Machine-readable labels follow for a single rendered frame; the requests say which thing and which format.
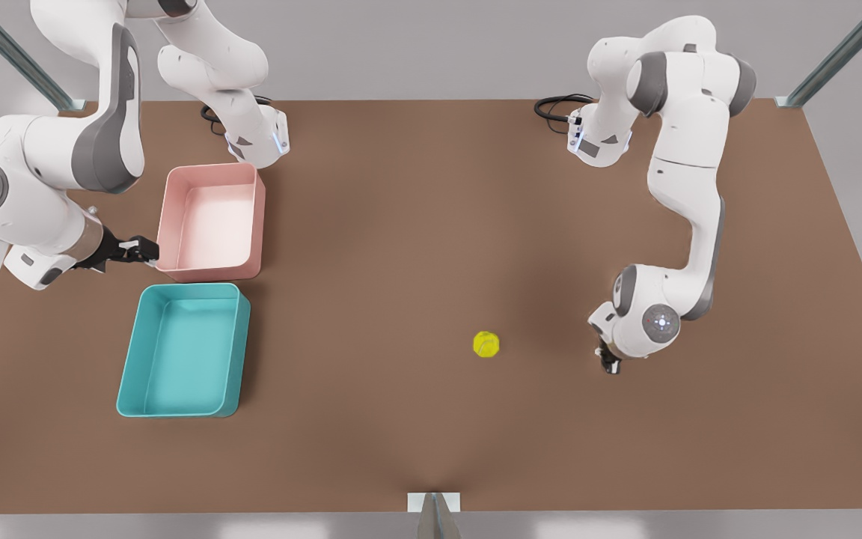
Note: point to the pink plastic tray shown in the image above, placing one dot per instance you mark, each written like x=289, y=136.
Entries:
x=212, y=221

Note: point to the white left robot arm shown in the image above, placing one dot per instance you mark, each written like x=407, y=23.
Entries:
x=682, y=150

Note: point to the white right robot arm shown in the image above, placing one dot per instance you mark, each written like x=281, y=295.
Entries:
x=42, y=161

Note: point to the teal plastic tray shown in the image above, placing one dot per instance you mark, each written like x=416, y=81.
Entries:
x=184, y=349

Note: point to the yellow tennis ball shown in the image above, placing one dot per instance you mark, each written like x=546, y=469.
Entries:
x=485, y=344

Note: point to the silver frame post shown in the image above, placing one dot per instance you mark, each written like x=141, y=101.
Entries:
x=12, y=52
x=435, y=515
x=839, y=52

